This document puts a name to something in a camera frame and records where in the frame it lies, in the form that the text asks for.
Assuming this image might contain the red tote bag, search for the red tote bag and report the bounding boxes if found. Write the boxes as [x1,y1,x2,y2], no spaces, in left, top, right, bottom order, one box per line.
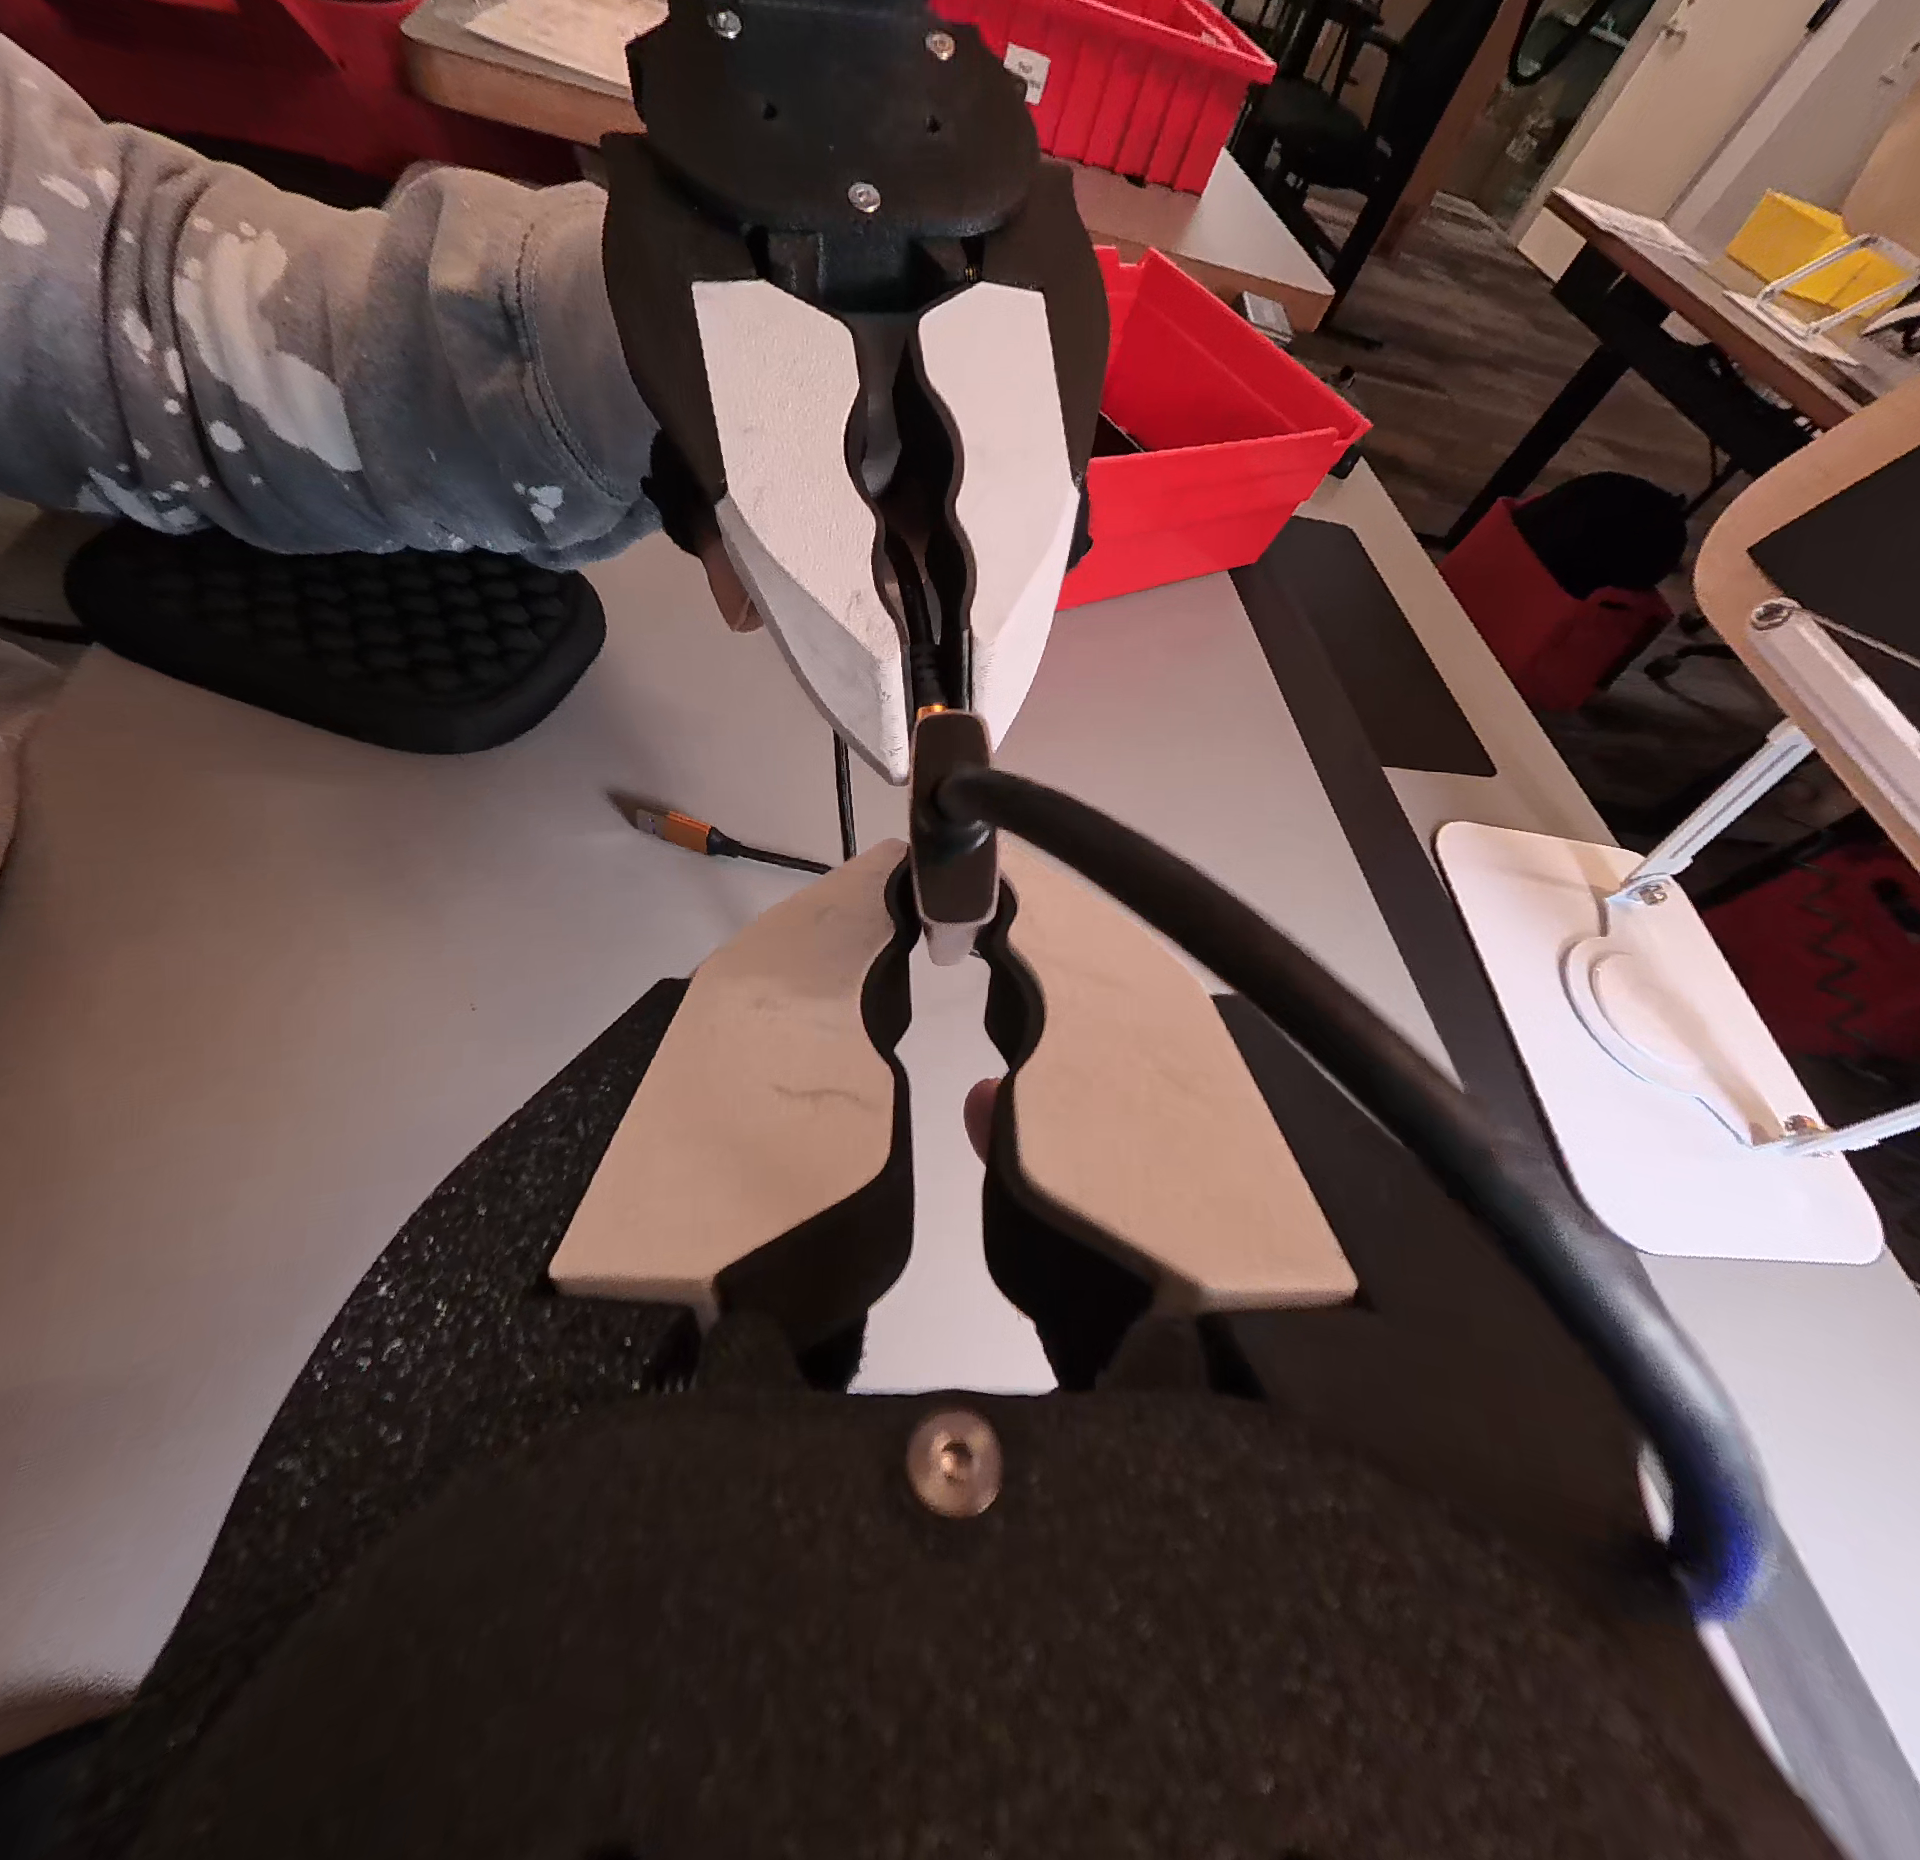
[0,0,585,186]

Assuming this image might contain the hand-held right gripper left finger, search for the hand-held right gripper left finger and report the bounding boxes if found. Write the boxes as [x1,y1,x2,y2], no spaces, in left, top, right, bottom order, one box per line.
[546,840,918,1309]

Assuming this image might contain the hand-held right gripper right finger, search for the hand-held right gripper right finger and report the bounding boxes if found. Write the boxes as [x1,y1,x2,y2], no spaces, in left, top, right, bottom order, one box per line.
[981,874,1359,1309]

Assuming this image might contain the red floor bag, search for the red floor bag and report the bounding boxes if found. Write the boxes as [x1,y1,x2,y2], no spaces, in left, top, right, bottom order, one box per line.
[1439,472,1693,717]

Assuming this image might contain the red storage bin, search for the red storage bin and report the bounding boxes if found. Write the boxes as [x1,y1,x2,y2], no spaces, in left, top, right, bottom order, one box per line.
[928,0,1276,197]
[1058,248,1373,613]

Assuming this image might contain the dark-legged side table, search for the dark-legged side table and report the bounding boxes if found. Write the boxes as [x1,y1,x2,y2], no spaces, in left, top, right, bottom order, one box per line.
[1447,188,1920,545]

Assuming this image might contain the person's left hand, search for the person's left hand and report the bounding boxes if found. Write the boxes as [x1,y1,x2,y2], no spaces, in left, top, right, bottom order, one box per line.
[697,503,775,637]

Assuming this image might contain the wooden edged work table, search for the wooden edged work table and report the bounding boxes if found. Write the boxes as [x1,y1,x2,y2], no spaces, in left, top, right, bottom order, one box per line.
[402,0,1336,338]

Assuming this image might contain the black cable orange plugs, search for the black cable orange plugs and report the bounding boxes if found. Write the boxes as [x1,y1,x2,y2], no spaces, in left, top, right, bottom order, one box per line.
[612,534,978,879]

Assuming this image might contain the thick black cable with plugs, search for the thick black cable with plugs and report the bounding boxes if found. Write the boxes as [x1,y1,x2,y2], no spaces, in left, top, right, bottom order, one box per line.
[904,706,1779,1622]

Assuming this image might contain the yellow storage bin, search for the yellow storage bin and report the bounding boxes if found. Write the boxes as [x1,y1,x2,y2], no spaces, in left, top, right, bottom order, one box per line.
[1725,192,1858,283]

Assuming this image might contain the person's left forearm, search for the person's left forearm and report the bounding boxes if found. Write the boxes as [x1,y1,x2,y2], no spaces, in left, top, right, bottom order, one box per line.
[0,32,673,566]

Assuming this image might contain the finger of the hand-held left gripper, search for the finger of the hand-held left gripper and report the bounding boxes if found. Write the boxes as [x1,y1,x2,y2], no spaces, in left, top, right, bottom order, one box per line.
[916,283,1089,755]
[694,278,921,791]

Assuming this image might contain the wooden-rimmed black board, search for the wooden-rimmed black board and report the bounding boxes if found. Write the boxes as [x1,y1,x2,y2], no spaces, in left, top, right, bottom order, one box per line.
[1694,384,1920,876]

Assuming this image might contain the white book stand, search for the white book stand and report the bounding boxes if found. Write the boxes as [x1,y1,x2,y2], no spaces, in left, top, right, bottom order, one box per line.
[1437,599,1920,1273]

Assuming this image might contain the red zigzag patterned bag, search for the red zigzag patterned bag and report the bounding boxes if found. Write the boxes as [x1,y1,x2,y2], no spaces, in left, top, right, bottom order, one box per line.
[1700,840,1920,1072]

